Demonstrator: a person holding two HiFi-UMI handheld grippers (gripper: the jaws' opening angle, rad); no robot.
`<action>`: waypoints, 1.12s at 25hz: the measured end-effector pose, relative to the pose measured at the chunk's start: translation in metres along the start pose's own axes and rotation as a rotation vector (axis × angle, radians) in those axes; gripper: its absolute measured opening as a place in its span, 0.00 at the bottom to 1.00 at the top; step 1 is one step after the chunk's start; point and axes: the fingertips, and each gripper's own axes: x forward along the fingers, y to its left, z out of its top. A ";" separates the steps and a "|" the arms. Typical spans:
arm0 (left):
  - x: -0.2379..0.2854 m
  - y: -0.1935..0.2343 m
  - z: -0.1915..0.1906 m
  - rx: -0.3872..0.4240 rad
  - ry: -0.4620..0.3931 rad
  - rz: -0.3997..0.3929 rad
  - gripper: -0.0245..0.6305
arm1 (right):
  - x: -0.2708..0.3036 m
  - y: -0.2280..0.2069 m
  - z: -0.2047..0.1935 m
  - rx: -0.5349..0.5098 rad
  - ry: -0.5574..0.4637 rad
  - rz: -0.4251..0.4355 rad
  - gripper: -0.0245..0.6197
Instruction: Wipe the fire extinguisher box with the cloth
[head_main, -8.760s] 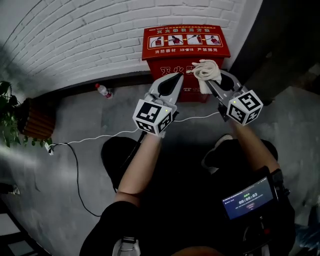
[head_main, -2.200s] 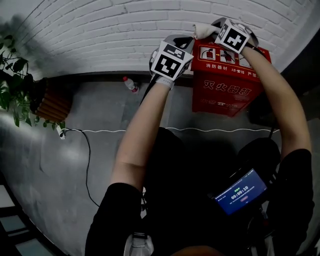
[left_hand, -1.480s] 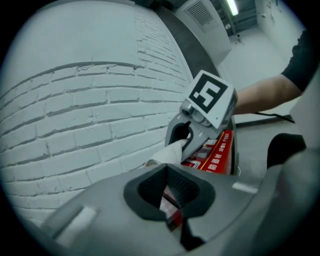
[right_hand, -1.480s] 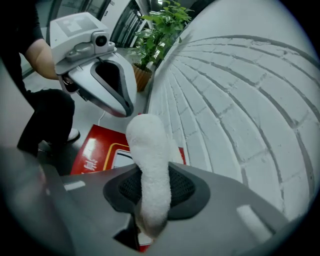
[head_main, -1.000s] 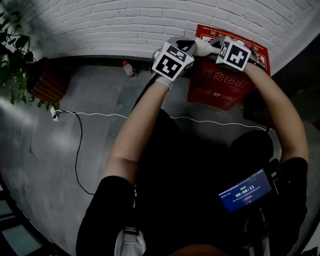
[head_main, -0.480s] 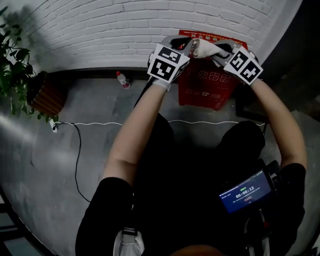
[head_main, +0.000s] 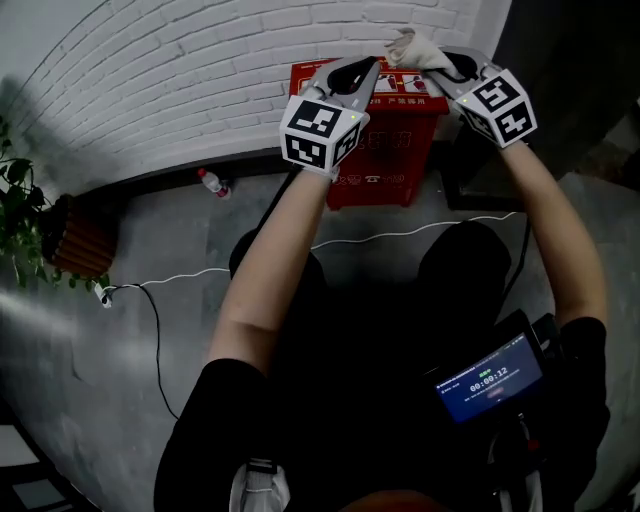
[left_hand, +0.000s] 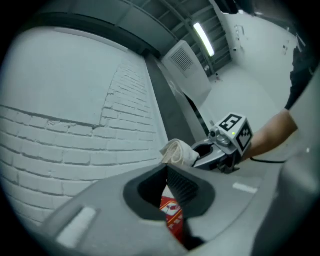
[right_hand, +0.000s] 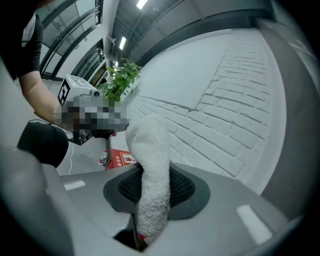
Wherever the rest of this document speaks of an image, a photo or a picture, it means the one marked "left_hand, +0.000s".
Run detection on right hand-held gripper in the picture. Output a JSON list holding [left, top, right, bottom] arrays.
[[192, 113, 254, 174]]

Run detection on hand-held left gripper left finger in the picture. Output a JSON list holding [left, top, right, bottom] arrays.
[[41, 163, 189, 256]]

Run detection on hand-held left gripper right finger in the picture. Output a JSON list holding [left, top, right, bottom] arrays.
[[166, 163, 264, 248]]

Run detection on white cloth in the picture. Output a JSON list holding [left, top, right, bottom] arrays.
[[159, 138, 201, 166]]

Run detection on red fire extinguisher box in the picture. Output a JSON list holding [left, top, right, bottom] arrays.
[[159, 196, 185, 245]]

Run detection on person's right forearm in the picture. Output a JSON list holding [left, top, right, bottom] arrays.
[[241, 108, 299, 162]]

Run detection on white air conditioner unit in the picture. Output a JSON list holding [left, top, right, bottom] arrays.
[[161, 39, 213, 105]]

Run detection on long ceiling light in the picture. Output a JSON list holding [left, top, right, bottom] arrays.
[[193, 22, 216, 57]]

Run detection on person's black shirt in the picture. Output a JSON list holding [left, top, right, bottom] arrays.
[[284, 44, 317, 111]]

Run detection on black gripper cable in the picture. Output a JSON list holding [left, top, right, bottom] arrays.
[[249, 156, 288, 165]]

